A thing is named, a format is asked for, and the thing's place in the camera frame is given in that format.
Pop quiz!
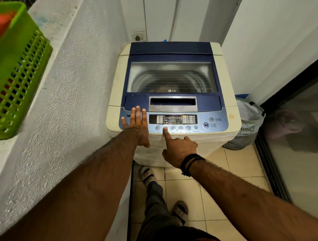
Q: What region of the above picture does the person's left sandal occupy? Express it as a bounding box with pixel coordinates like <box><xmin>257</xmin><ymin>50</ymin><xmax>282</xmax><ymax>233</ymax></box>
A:
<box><xmin>140</xmin><ymin>166</ymin><xmax>159</xmax><ymax>188</ymax></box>

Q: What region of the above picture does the washing machine glass lid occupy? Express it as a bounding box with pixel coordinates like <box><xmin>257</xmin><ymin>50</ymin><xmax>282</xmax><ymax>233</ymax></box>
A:
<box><xmin>121</xmin><ymin>54</ymin><xmax>225</xmax><ymax>112</ymax></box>

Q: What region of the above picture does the orange packet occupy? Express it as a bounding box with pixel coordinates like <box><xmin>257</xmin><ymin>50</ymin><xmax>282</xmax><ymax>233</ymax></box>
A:
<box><xmin>0</xmin><ymin>11</ymin><xmax>17</xmax><ymax>38</ymax></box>

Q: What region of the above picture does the grey floor mat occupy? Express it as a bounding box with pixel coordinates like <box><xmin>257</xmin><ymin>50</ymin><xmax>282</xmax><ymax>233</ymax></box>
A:
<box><xmin>286</xmin><ymin>119</ymin><xmax>318</xmax><ymax>153</ymax></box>

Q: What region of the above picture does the white round laundry hamper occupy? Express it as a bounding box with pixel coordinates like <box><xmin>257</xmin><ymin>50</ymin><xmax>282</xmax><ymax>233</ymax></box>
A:
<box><xmin>223</xmin><ymin>97</ymin><xmax>266</xmax><ymax>151</ymax></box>

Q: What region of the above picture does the person's left forearm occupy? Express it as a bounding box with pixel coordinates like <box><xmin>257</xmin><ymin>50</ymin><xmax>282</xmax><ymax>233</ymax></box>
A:
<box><xmin>0</xmin><ymin>128</ymin><xmax>142</xmax><ymax>241</ymax></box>

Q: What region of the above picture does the pink plastic bucket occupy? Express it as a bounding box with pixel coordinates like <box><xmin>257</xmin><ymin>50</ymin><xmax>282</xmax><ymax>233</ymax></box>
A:
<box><xmin>268</xmin><ymin>109</ymin><xmax>305</xmax><ymax>139</ymax></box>

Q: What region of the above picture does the white wall cable conduit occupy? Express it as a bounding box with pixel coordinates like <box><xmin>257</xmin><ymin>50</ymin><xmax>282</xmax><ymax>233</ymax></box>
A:
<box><xmin>142</xmin><ymin>0</ymin><xmax>148</xmax><ymax>42</ymax></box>

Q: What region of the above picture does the person's right sandal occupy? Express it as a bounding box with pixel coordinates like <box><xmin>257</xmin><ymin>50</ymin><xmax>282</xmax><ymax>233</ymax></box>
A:
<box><xmin>172</xmin><ymin>200</ymin><xmax>189</xmax><ymax>226</ymax></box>

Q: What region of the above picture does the person's right hand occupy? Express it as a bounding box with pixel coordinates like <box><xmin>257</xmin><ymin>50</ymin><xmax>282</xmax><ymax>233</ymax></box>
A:
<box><xmin>162</xmin><ymin>126</ymin><xmax>199</xmax><ymax>169</ymax></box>

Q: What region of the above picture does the person's sandal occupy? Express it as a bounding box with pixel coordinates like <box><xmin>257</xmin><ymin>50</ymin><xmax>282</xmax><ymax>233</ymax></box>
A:
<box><xmin>172</xmin><ymin>200</ymin><xmax>189</xmax><ymax>226</ymax></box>
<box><xmin>140</xmin><ymin>166</ymin><xmax>159</xmax><ymax>188</ymax></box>

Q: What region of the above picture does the white water hose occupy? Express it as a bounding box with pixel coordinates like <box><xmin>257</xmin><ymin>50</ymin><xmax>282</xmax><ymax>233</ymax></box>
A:
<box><xmin>169</xmin><ymin>0</ymin><xmax>181</xmax><ymax>42</ymax></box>

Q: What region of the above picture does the person's right forearm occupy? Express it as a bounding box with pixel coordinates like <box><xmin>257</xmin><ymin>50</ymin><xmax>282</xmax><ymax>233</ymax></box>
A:
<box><xmin>188</xmin><ymin>159</ymin><xmax>318</xmax><ymax>241</ymax></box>

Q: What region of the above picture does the white wall socket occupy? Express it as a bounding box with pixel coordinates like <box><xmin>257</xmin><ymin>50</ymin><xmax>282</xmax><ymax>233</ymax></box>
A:
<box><xmin>132</xmin><ymin>31</ymin><xmax>146</xmax><ymax>42</ymax></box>

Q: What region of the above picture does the green plastic basket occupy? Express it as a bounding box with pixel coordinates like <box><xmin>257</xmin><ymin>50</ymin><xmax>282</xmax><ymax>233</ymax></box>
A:
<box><xmin>0</xmin><ymin>1</ymin><xmax>53</xmax><ymax>140</ymax></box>

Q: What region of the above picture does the black wrist band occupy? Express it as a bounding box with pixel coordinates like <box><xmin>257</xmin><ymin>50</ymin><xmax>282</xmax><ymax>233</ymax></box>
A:
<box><xmin>180</xmin><ymin>153</ymin><xmax>206</xmax><ymax>177</ymax></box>

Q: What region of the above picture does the white and blue washing machine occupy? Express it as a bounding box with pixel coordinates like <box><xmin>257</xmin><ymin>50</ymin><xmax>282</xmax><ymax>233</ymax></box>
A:
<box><xmin>106</xmin><ymin>41</ymin><xmax>242</xmax><ymax>168</ymax></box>

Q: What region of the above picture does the person's left hand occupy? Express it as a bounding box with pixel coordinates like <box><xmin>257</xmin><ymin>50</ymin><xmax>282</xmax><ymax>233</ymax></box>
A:
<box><xmin>121</xmin><ymin>106</ymin><xmax>151</xmax><ymax>148</ymax></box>

